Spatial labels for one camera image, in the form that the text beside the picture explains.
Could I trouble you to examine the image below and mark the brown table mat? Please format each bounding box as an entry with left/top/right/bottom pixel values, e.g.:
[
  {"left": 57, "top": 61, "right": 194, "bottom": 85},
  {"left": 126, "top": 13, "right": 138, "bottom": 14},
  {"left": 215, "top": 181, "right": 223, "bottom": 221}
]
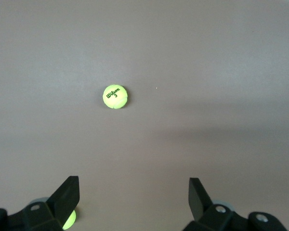
[{"left": 0, "top": 0, "right": 289, "bottom": 231}]

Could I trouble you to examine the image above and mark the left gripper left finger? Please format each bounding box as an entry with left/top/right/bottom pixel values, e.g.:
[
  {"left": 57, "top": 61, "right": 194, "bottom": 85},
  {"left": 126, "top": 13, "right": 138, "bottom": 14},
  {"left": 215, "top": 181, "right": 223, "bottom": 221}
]
[{"left": 0, "top": 176, "right": 80, "bottom": 231}]

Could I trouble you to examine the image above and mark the yellow tennis ball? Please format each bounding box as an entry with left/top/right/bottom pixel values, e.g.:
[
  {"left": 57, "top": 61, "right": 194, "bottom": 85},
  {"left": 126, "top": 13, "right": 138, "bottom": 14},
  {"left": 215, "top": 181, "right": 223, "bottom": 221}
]
[
  {"left": 102, "top": 84, "right": 129, "bottom": 110},
  {"left": 62, "top": 209, "right": 77, "bottom": 231}
]

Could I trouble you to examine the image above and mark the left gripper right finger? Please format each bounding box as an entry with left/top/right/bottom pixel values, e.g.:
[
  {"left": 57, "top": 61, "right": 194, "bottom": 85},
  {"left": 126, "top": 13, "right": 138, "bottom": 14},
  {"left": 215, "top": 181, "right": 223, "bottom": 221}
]
[{"left": 183, "top": 177, "right": 288, "bottom": 231}]

